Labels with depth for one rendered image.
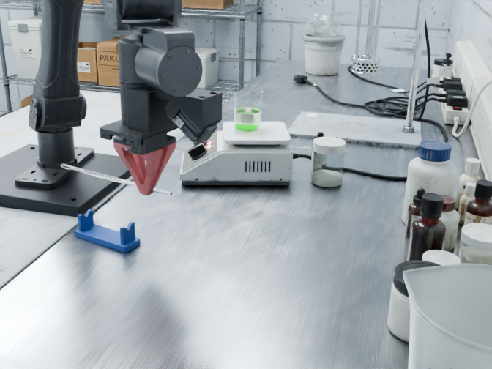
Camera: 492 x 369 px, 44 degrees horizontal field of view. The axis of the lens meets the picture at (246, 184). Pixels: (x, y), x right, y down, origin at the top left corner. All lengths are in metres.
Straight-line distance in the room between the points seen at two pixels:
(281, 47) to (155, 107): 2.80
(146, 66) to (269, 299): 0.32
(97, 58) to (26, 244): 2.67
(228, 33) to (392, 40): 0.93
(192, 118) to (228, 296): 0.22
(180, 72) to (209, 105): 0.06
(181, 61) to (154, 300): 0.29
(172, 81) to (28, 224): 0.40
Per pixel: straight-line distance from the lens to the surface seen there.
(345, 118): 1.52
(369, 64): 1.40
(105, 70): 3.45
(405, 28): 3.45
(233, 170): 1.07
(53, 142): 1.11
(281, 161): 1.07
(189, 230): 0.93
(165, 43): 0.68
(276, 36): 3.53
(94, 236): 0.90
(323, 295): 0.78
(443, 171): 0.94
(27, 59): 3.67
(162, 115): 0.76
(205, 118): 0.71
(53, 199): 1.02
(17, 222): 1.00
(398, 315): 0.70
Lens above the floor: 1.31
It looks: 22 degrees down
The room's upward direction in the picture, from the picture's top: 1 degrees clockwise
